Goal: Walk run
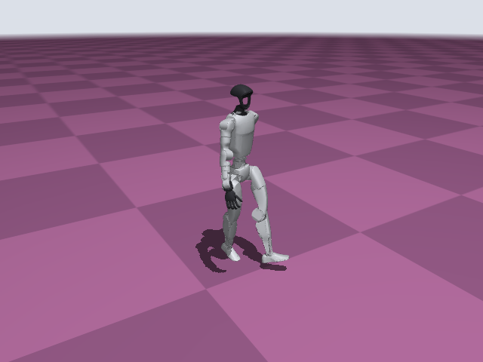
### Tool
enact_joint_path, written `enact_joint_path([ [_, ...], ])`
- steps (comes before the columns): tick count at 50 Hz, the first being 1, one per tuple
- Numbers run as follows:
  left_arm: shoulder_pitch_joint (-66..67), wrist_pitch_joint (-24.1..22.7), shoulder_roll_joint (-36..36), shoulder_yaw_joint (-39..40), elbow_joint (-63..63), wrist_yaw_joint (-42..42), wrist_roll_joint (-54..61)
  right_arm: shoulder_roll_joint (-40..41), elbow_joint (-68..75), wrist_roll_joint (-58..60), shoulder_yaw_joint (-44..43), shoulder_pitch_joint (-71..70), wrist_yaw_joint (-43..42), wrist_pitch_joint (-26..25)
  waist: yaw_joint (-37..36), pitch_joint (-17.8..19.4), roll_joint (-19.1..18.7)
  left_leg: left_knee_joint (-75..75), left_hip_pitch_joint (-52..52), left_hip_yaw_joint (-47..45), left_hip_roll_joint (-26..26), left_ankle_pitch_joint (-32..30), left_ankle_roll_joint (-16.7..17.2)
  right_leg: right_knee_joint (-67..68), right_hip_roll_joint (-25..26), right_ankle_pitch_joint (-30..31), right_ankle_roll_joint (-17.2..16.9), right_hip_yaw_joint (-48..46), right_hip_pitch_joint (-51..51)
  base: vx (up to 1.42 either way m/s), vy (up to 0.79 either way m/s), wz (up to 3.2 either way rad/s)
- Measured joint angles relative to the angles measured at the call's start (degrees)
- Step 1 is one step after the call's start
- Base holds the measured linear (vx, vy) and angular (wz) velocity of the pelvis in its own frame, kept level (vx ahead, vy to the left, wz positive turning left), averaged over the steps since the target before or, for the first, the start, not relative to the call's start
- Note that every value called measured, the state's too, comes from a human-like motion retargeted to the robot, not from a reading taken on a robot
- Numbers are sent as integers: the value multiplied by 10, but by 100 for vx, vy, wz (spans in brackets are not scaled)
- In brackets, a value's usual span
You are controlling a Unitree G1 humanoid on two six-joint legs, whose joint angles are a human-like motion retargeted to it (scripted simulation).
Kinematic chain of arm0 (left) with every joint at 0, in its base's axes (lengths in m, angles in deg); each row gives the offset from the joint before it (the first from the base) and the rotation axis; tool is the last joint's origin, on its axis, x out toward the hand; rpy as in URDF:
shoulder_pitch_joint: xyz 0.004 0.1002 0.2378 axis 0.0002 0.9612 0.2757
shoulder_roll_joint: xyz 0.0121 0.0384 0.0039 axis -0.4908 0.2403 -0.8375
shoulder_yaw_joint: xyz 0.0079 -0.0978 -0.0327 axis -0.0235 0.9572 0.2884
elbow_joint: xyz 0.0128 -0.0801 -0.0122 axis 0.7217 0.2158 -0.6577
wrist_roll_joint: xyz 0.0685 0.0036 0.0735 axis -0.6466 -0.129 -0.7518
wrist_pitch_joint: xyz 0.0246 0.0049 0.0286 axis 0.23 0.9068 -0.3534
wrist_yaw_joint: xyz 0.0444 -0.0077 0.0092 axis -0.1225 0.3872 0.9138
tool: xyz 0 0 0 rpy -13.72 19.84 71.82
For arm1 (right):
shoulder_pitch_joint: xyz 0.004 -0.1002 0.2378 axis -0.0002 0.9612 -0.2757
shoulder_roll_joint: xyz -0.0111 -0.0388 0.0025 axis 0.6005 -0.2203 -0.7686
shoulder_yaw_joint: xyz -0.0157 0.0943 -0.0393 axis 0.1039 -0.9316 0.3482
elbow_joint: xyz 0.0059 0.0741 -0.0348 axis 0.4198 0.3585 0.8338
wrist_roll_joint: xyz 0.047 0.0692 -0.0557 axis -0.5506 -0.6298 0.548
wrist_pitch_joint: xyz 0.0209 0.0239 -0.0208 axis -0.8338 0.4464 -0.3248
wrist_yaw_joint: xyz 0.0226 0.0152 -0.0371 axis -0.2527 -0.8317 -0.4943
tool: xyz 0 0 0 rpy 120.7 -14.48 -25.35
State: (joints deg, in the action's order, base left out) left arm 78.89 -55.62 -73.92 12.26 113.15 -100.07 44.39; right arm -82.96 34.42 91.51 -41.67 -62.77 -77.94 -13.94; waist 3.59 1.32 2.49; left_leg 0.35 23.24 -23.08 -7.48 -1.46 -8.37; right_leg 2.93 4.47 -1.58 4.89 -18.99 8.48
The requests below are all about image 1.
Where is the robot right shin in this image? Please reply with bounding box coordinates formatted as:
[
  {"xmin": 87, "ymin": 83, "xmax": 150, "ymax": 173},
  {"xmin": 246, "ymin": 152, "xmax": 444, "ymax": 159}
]
[{"xmin": 223, "ymin": 214, "xmax": 237, "ymax": 249}]

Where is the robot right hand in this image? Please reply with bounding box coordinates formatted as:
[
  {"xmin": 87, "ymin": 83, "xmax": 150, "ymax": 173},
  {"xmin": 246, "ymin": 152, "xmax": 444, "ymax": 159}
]
[{"xmin": 223, "ymin": 180, "xmax": 242, "ymax": 210}]

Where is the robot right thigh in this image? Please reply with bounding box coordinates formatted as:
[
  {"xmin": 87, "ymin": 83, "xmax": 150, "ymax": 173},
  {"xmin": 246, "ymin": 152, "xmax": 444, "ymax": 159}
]
[{"xmin": 222, "ymin": 174, "xmax": 242, "ymax": 225}]

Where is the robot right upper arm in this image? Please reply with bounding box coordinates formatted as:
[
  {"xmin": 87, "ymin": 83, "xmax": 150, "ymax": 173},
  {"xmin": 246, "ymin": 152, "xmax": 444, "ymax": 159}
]
[{"xmin": 219, "ymin": 118, "xmax": 235, "ymax": 161}]

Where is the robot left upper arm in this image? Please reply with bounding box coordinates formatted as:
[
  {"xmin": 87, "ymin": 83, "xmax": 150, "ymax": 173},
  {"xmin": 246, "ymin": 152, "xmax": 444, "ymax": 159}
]
[{"xmin": 249, "ymin": 110, "xmax": 259, "ymax": 124}]

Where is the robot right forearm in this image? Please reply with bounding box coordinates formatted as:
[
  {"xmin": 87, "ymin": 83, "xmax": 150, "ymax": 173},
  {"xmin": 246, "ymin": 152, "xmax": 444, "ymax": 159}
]
[{"xmin": 220, "ymin": 150, "xmax": 231, "ymax": 189}]

